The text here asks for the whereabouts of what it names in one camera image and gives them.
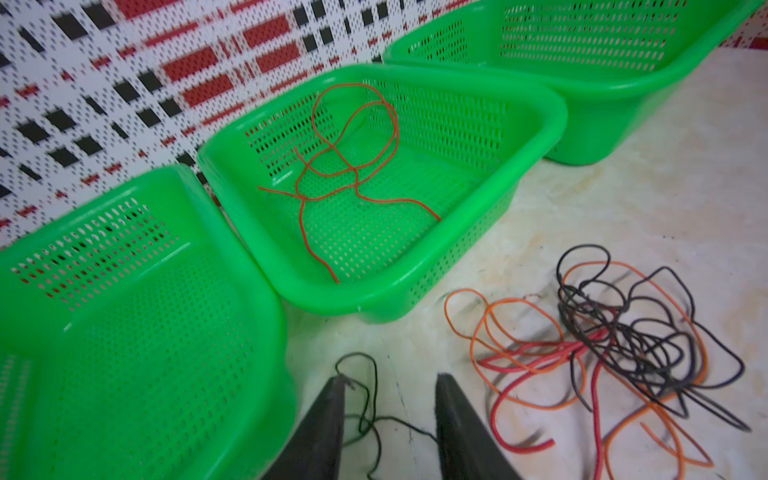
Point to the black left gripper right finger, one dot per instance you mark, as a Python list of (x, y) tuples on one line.
[(466, 449)]

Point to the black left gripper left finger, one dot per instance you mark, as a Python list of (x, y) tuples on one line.
[(314, 451)]

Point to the left green plastic basket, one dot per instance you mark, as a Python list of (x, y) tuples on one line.
[(139, 340)]

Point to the green plastic basket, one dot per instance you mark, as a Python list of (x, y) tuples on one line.
[(613, 62), (357, 190), (139, 340)]

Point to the middle green plastic basket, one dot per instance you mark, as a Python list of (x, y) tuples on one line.
[(357, 190)]

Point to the right green plastic basket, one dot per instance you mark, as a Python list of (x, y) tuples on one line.
[(613, 62)]

